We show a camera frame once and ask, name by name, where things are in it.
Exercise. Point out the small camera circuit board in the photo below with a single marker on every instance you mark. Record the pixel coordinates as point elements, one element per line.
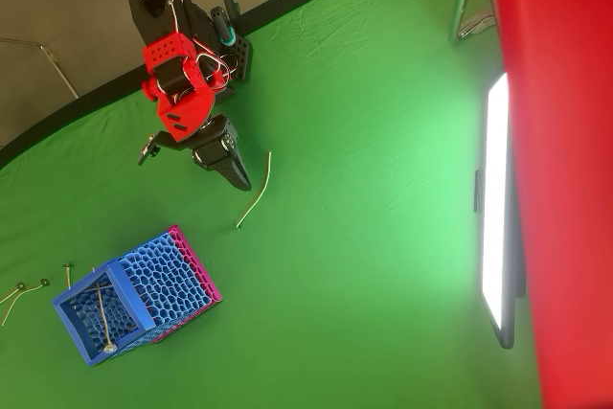
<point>149,149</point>

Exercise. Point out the black monitor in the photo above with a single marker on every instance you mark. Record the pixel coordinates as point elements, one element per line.
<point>495,217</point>

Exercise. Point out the blue and magenta mesh basket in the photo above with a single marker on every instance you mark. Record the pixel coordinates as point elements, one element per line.
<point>163,279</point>

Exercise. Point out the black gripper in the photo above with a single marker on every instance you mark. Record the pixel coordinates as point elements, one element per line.
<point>216,150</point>

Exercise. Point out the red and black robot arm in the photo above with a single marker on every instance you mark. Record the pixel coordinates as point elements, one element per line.
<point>179,107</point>

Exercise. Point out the red plastic panel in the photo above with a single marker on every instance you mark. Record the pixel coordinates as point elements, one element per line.
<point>560,165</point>

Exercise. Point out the black perforated base block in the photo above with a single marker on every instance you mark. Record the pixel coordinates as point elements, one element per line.
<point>241,57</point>

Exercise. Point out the long metal nail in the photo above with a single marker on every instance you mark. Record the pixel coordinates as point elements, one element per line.
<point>68,266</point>

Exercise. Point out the metal nails at left edge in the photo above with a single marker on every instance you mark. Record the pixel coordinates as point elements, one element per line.
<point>44,281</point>

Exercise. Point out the green cloth with black border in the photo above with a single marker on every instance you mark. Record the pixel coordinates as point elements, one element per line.
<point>345,198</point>

